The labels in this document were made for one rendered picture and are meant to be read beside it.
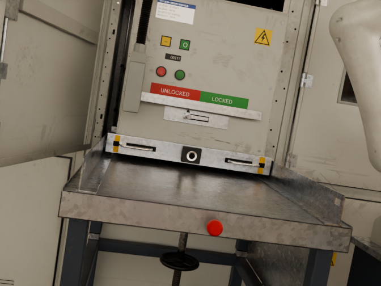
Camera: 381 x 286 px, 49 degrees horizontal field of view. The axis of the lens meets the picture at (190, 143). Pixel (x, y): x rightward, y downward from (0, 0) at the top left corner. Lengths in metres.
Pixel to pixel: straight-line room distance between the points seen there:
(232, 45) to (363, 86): 0.42
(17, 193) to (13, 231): 0.14
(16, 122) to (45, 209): 0.53
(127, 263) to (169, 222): 0.77
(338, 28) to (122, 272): 1.12
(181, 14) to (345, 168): 0.85
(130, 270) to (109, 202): 0.81
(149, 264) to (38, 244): 0.41
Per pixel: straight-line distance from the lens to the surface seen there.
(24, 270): 1.66
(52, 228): 1.59
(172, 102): 1.29
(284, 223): 0.92
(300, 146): 1.61
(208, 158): 1.34
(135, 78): 1.21
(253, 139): 1.38
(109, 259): 1.62
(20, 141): 1.15
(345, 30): 1.29
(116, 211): 0.86
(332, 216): 0.99
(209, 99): 1.34
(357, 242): 1.32
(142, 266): 1.63
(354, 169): 1.71
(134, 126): 1.32
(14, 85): 1.09
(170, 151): 1.32
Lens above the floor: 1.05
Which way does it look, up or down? 5 degrees down
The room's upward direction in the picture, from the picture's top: 9 degrees clockwise
